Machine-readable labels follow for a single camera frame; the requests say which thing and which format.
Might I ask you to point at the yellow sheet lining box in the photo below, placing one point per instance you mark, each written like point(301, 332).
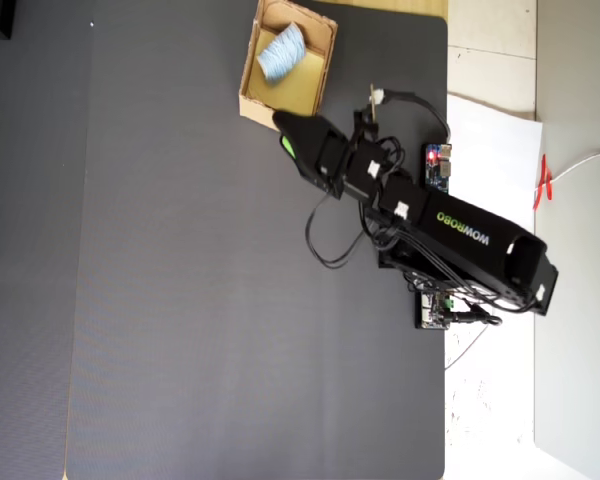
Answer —
point(300, 85)

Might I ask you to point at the blue circuit board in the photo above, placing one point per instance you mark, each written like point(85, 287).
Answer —
point(435, 175)

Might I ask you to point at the black table mat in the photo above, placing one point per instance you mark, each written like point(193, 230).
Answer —
point(205, 300)

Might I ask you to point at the red star decoration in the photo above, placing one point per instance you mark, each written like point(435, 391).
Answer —
point(544, 182)

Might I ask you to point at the light blue yarn block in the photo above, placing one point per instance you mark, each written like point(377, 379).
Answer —
point(280, 52)

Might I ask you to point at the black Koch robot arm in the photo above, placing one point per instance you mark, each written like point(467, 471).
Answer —
point(470, 230)

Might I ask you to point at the circuit board with green terminal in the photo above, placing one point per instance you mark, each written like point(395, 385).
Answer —
point(430, 312)

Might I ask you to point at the open cardboard box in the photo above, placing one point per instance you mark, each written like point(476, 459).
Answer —
point(252, 110)

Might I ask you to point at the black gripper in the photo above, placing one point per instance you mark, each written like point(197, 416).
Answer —
point(332, 160)

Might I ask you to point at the white paper sheet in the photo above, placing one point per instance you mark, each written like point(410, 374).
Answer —
point(490, 400)

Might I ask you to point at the camera circuit board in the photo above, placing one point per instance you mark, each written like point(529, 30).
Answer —
point(373, 107)

